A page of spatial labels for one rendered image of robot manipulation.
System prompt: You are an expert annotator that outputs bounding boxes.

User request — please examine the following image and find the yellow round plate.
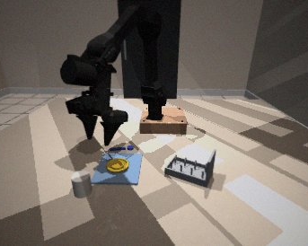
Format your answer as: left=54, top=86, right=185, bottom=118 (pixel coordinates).
left=106, top=158, right=129, bottom=172

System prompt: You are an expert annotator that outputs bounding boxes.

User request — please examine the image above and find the grey dish rack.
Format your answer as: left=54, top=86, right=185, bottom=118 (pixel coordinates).
left=164, top=149, right=216, bottom=187

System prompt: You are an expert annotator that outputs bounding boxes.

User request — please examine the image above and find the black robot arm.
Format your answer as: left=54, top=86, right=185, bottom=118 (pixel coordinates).
left=60, top=4, right=167, bottom=120

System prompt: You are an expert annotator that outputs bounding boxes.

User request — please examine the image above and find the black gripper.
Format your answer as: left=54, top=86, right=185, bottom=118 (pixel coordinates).
left=77, top=87, right=128, bottom=146

